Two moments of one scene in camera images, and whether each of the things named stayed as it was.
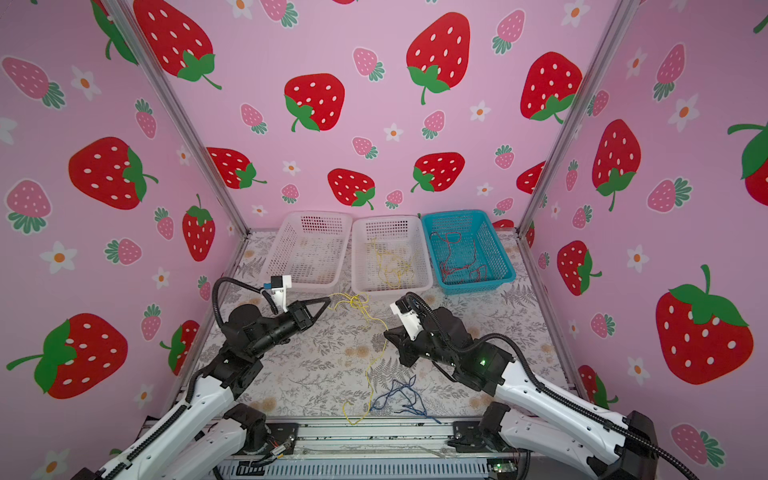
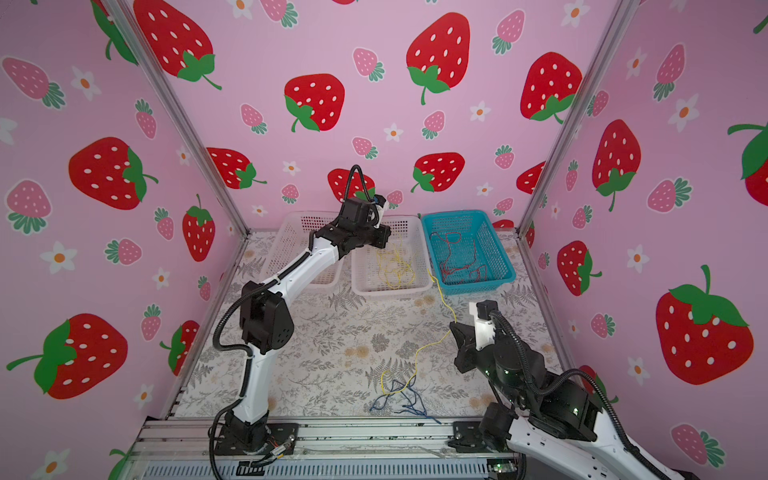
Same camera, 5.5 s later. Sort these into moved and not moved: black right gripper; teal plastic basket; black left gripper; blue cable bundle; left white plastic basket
Moved: black left gripper; black right gripper
Not moved: teal plastic basket; left white plastic basket; blue cable bundle
